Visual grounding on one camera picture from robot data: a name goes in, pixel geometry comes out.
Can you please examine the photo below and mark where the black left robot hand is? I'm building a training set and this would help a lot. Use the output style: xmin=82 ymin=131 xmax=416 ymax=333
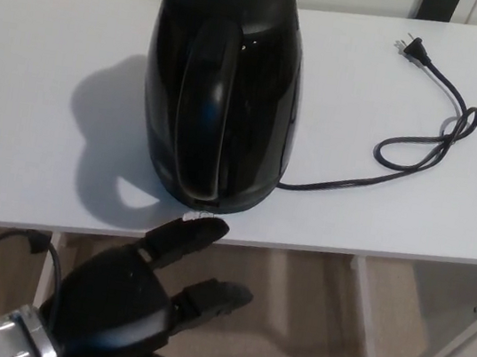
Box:
xmin=31 ymin=194 xmax=266 ymax=357

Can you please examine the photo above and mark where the clear kettle switch lever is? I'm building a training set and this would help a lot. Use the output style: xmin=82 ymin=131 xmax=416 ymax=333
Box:
xmin=181 ymin=208 xmax=215 ymax=227

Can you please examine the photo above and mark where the black kettle power base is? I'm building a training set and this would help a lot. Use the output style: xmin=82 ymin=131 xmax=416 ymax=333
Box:
xmin=149 ymin=161 xmax=276 ymax=221

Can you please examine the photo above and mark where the small black floor object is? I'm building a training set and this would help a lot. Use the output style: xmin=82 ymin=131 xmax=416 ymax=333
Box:
xmin=23 ymin=230 xmax=52 ymax=257

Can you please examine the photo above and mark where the white table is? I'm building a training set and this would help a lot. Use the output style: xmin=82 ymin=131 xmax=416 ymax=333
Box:
xmin=0 ymin=0 xmax=477 ymax=357

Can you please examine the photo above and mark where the black electric kettle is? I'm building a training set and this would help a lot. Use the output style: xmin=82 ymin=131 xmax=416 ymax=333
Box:
xmin=127 ymin=0 xmax=316 ymax=211

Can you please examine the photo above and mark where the black rectangular panel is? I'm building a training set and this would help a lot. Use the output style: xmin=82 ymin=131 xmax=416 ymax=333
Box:
xmin=417 ymin=0 xmax=462 ymax=24

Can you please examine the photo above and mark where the black power cord with plug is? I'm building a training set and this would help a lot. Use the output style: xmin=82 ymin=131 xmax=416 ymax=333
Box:
xmin=275 ymin=15 xmax=477 ymax=218

